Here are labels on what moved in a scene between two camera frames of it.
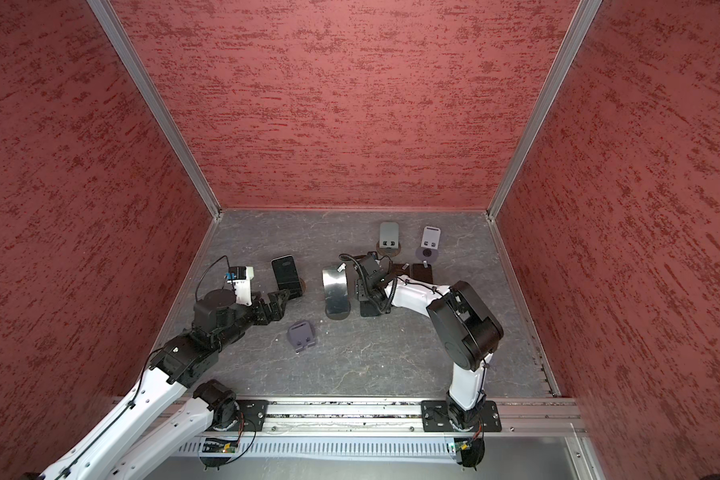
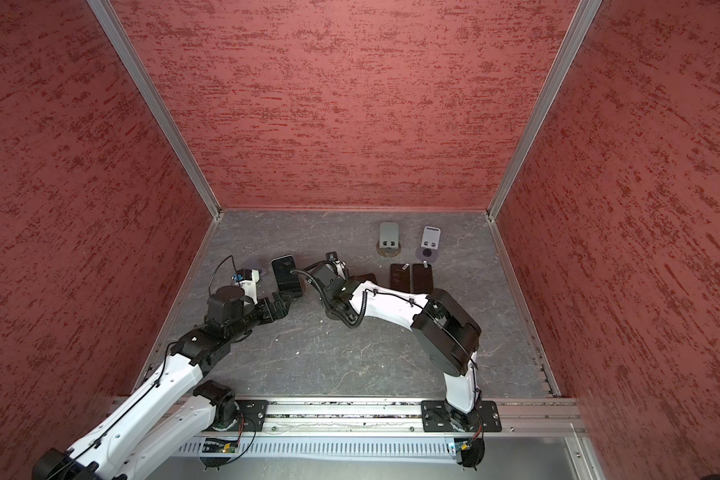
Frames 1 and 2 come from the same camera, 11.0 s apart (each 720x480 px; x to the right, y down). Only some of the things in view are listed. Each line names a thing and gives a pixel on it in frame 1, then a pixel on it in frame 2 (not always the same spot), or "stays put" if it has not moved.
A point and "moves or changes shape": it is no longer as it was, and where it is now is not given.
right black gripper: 361,290 → 324,299
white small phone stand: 429,244 stays put
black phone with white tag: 401,268 → 422,278
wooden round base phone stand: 389,244 stays put
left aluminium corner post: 127,48 stays put
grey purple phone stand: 300,336 → 255,264
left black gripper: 276,311 stays put
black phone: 287,275 stays put
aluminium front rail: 526,416 stays put
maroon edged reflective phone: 421,273 moves or changes shape
